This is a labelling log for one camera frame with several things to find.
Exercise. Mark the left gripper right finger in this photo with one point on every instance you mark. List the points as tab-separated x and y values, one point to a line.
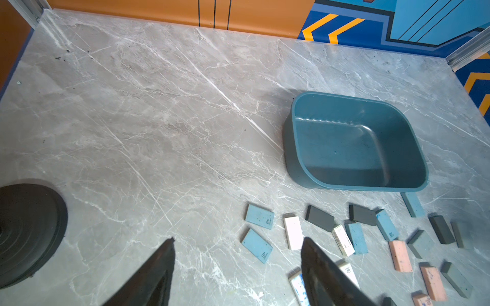
325	283

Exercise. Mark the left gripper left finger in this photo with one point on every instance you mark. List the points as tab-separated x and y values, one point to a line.
151	283

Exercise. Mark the black eraser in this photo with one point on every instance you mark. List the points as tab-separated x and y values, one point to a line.
442	229

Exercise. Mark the white eraser 4B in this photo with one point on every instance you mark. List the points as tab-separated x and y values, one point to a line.
347	269

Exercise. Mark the white blue stained eraser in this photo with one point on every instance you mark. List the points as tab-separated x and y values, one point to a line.
298	286

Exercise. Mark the white sleeved eraser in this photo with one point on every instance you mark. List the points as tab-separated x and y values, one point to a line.
343	241

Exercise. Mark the dark grey eraser upper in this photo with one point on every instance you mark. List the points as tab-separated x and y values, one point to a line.
320	218

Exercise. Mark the dark grey eraser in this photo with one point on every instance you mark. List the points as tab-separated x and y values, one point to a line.
362	215
320	218

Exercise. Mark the black eraser centre low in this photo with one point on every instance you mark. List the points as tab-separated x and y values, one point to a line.
388	301

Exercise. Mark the white eraser upper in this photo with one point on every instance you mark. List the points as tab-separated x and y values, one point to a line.
293	232

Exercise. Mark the pink eraser upper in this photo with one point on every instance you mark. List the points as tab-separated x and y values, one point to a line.
400	256

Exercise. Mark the pink eraser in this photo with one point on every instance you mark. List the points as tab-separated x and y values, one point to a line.
400	256
434	284

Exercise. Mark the blue eraser beside dark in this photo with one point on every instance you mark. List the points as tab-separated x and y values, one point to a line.
386	226

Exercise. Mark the pink eraser low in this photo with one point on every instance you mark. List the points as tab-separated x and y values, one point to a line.
422	300

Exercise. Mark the pink eraser right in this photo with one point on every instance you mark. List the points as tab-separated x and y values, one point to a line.
434	284

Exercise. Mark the teal plastic storage box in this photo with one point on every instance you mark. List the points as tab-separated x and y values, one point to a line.
339	142

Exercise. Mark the black round microphone base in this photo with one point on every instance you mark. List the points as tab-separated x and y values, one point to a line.
34	219

